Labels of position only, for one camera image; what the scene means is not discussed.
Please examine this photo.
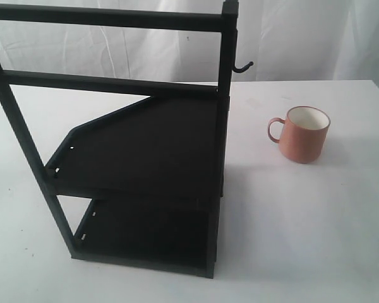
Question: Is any white backdrop curtain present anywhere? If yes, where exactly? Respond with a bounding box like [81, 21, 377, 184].
[0, 0, 379, 88]

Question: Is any black two-tier shelf rack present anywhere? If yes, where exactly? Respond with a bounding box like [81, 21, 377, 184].
[0, 1, 238, 268]

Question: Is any terracotta ceramic mug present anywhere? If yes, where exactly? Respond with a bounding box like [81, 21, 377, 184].
[267, 106, 331, 164]

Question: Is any black metal hook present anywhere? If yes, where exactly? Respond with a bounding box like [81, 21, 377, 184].
[232, 61, 254, 74]

